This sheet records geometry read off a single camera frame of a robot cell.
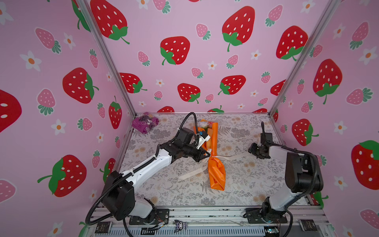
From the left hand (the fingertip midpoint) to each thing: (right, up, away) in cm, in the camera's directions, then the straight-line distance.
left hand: (209, 154), depth 76 cm
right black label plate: (+47, -33, -6) cm, 58 cm away
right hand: (+31, -1, +22) cm, 38 cm away
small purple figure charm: (-15, -33, -6) cm, 37 cm away
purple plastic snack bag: (-45, +18, +32) cm, 58 cm away
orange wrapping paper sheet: (+5, -11, +7) cm, 14 cm away
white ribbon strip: (+15, -5, +18) cm, 24 cm away
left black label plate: (-53, -34, -6) cm, 63 cm away
